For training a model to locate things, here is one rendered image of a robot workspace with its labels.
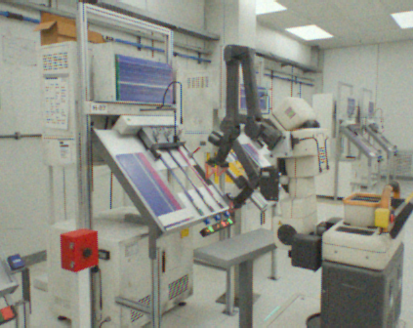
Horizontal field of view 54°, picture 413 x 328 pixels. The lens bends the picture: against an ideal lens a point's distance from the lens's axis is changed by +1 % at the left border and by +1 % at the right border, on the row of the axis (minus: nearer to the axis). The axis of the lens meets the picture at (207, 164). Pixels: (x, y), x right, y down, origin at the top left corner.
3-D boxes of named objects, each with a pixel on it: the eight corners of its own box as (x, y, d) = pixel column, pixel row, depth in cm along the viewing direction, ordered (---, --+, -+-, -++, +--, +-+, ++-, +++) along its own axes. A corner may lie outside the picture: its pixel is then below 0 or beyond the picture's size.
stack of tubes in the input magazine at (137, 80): (173, 103, 271) (173, 63, 268) (118, 101, 229) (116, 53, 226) (159, 104, 278) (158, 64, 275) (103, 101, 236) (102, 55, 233)
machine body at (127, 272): (193, 303, 281) (193, 216, 275) (120, 350, 223) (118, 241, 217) (127, 282, 317) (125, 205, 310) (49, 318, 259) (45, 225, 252)
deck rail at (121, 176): (159, 238, 203) (166, 231, 200) (156, 239, 201) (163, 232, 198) (91, 136, 225) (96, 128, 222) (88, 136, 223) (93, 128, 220)
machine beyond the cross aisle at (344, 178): (384, 196, 681) (389, 83, 661) (373, 205, 613) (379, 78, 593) (305, 188, 756) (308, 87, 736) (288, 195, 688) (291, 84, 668)
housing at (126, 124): (168, 139, 278) (180, 124, 272) (116, 141, 238) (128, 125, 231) (161, 130, 281) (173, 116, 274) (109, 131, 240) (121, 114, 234)
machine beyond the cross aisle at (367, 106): (398, 185, 800) (403, 89, 780) (391, 191, 732) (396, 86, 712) (329, 180, 875) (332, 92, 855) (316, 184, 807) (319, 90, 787)
